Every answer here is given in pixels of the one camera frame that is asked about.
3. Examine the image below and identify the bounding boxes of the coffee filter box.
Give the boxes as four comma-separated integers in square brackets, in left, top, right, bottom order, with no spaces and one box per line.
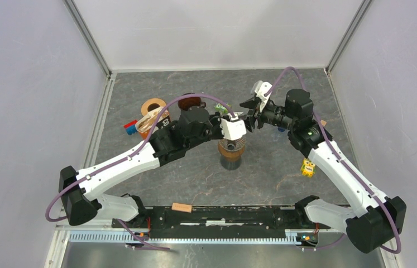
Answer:
[135,107,171,139]

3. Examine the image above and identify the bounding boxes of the wooden rectangular block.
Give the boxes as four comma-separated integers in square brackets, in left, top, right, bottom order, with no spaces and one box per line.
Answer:
[171,203,193,213]

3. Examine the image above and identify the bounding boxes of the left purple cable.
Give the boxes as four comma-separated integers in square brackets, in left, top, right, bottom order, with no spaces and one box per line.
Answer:
[45,94,238,251]

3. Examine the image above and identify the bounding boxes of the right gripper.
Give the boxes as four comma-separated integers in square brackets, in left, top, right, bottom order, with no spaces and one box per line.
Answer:
[238,96,296,133]

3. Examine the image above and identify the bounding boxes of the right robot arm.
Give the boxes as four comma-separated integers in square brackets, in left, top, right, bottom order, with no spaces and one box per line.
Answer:
[240,89,406,254]

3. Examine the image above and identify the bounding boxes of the yellow owl block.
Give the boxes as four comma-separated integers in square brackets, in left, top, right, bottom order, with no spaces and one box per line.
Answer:
[300,158,316,178]

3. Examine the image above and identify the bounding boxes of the red blue block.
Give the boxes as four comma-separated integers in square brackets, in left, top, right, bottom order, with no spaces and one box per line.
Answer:
[123,120,137,135]

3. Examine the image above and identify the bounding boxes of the green monster block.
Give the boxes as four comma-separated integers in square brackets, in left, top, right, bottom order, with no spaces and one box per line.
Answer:
[214,103,229,114]

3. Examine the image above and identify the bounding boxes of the aluminium frame rail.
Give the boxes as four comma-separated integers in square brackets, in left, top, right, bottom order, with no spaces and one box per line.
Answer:
[44,205,150,268]

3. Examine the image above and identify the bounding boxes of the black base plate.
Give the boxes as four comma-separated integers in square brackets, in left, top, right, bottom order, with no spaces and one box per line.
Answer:
[125,205,320,239]

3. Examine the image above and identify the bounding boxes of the brown glass dripper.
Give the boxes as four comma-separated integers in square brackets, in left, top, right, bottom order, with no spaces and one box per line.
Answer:
[178,97,207,111]

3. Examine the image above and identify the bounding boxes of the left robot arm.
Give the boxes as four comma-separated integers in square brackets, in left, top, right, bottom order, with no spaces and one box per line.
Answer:
[55,107,231,228]

